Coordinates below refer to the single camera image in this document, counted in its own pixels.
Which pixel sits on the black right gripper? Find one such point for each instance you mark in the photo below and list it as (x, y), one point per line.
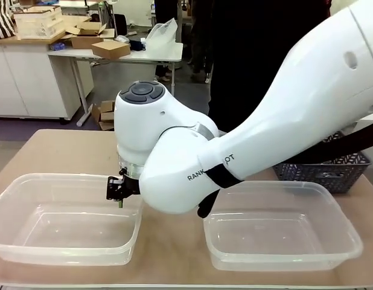
(130, 185)

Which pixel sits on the clear plastic container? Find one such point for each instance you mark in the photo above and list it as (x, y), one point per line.
(68, 229)
(283, 235)

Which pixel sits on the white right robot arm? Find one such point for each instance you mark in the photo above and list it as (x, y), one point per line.
(295, 105)

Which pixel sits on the dark grey woven basket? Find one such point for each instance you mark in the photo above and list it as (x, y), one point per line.
(334, 175)

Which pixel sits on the cardboard boxes on floor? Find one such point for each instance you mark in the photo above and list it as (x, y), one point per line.
(105, 116)

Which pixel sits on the white cabinet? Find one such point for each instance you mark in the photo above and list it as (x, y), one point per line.
(29, 81)

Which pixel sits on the closed cardboard box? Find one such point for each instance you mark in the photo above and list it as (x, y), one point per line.
(111, 49)

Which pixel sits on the white desk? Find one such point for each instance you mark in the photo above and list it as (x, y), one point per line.
(162, 56)

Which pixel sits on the dark blue object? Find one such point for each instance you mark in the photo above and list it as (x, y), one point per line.
(138, 46)

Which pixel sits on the blue packet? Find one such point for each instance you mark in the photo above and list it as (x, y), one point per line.
(57, 46)

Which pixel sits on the open cardboard box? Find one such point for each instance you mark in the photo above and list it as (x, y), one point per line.
(87, 34)

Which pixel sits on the white plastic bag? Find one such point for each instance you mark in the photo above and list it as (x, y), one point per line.
(162, 34)

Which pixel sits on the background person legs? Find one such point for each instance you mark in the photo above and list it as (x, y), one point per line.
(165, 30)

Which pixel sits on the background person in camouflage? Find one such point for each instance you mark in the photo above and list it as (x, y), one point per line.
(201, 39)

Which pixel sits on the beige slatted crate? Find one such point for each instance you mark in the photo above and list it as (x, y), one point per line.
(38, 24)

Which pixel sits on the person in black clothes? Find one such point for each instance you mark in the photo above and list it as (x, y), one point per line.
(250, 60)

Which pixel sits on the black white striped bag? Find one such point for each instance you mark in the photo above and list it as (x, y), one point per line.
(2, 18)

